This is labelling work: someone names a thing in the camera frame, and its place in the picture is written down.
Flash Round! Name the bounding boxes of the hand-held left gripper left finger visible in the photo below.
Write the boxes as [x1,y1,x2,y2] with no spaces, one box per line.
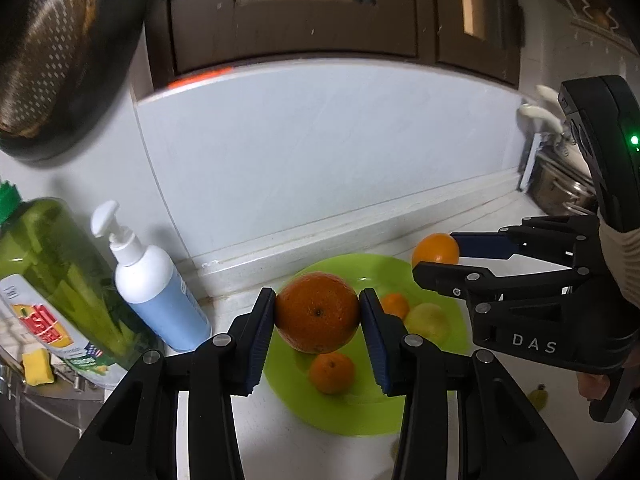
[57,287,278,480]

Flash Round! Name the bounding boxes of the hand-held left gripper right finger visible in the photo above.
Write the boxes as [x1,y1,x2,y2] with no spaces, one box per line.
[359,288,586,480]

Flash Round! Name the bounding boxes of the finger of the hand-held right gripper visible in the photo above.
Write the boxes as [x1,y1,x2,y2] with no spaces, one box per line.
[449,216,601,267]
[412,260,596,313]

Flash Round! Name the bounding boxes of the small orange tangerine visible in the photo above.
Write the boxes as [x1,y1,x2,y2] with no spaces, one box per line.
[309,352,356,395]
[381,293,411,321]

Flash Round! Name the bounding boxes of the yellow-green apple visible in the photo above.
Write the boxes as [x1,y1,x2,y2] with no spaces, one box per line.
[404,302,451,347]

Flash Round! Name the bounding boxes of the large orange with stem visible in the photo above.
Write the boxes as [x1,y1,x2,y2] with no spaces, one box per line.
[275,271,361,355]

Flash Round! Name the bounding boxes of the green plate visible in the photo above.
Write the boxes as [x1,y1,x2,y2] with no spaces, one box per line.
[260,254,468,437]

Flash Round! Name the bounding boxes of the person's right hand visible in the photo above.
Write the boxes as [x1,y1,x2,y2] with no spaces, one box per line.
[576,372,609,402]

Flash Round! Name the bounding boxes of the steel pot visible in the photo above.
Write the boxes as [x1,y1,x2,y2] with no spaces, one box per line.
[530,149,599,217]

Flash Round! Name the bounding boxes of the white blue pump bottle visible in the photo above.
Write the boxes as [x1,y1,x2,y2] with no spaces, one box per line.
[91,201,213,353]

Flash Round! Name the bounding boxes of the green dish soap bottle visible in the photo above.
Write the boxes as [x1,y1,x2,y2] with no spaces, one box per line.
[0,180,166,387]

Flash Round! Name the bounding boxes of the yellow sponge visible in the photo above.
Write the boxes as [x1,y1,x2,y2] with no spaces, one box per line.
[21,349,54,387]

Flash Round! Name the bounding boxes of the black frying pan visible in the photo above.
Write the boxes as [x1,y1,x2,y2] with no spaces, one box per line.
[0,0,152,163]

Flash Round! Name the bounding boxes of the metal strainer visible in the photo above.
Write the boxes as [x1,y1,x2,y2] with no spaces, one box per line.
[0,0,101,136]

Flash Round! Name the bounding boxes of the white pot with handle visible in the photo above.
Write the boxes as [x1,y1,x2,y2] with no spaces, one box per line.
[516,85,571,137]

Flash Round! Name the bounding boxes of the white wall hook rack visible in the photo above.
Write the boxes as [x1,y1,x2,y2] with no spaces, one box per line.
[557,0,632,52]

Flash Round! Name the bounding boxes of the dark wooden window frame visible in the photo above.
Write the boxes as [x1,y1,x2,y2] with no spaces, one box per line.
[142,0,526,102]

